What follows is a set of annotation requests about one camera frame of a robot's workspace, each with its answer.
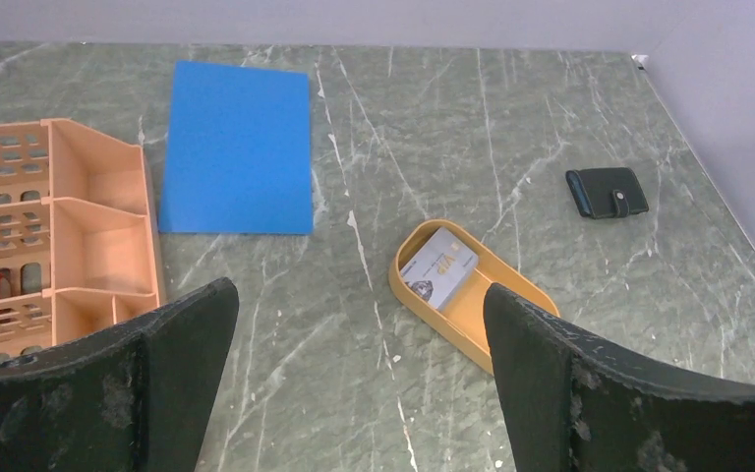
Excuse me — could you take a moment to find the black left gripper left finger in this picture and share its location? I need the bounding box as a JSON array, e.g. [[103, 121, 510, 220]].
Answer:
[[0, 277, 240, 471]]

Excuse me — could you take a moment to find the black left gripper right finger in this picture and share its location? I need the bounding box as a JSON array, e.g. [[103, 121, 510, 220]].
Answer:
[[484, 283, 755, 471]]

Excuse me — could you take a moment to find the black leather card holder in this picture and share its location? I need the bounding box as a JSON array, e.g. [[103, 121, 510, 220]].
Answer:
[[565, 167, 649, 220]]

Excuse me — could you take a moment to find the white VIP card stack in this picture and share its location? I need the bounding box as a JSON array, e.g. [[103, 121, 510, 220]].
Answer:
[[400, 227, 479, 311]]

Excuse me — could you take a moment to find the yellow oval tray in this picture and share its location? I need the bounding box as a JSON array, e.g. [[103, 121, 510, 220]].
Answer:
[[388, 219, 559, 374]]

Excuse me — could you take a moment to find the peach plastic file organizer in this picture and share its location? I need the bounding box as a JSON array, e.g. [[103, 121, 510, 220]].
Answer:
[[0, 118, 166, 362]]

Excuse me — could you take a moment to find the blue folder sheet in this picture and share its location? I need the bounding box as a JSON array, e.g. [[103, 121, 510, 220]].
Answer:
[[158, 61, 314, 235]]

